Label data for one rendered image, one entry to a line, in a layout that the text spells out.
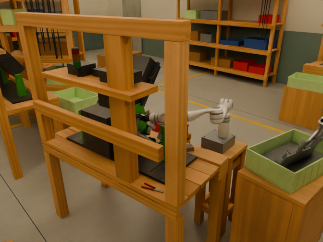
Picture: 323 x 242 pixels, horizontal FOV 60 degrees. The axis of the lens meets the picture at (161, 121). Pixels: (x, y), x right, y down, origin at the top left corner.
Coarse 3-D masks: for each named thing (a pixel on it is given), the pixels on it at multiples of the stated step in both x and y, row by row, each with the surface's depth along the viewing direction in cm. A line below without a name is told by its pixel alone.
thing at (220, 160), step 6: (150, 132) 259; (156, 132) 259; (156, 138) 247; (186, 144) 237; (198, 150) 227; (204, 150) 227; (198, 156) 219; (204, 156) 219; (210, 156) 219; (216, 156) 219; (222, 156) 219; (210, 162) 214; (216, 162) 211; (222, 162) 211; (222, 168) 213; (216, 174) 214; (222, 174) 216
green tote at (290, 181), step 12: (288, 132) 243; (300, 132) 243; (264, 144) 229; (276, 144) 239; (300, 144) 246; (252, 156) 215; (252, 168) 218; (264, 168) 208; (276, 168) 198; (312, 168) 199; (276, 180) 201; (288, 180) 192; (300, 180) 195; (312, 180) 207; (288, 192) 195
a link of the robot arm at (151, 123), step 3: (150, 114) 205; (153, 114) 203; (150, 117) 204; (153, 117) 202; (150, 120) 204; (153, 120) 203; (147, 123) 202; (150, 123) 203; (153, 123) 205; (150, 126) 204; (153, 126) 205
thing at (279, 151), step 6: (288, 144) 246; (294, 144) 246; (276, 150) 236; (282, 150) 236; (294, 150) 236; (264, 156) 228; (270, 156) 228; (276, 156) 228; (282, 156) 228; (312, 156) 227; (318, 156) 227; (294, 162) 219; (300, 162) 219; (306, 162) 219; (312, 162) 219; (288, 168) 212; (294, 168) 212; (300, 168) 212
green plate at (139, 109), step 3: (135, 105) 218; (138, 105) 221; (135, 108) 218; (138, 108) 221; (141, 108) 223; (138, 111) 221; (141, 111) 223; (144, 111) 225; (138, 123) 221; (141, 123) 223; (144, 123) 225; (138, 126) 221; (141, 126) 223; (144, 126) 225; (138, 129) 221; (141, 129) 223
